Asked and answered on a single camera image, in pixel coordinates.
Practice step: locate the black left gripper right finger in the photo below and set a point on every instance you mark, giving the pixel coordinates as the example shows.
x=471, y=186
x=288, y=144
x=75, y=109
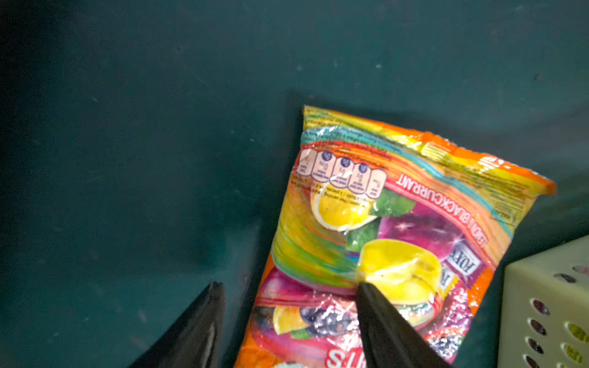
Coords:
x=388, y=340

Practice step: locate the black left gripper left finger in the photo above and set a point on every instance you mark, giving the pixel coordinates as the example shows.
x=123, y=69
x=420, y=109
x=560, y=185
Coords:
x=192, y=340

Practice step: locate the orange pink Fox's fruits bag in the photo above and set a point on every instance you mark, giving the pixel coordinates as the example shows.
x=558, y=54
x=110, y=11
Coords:
x=423, y=220

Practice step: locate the pale green plastic basket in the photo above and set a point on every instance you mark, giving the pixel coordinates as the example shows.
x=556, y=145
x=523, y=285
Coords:
x=544, y=319

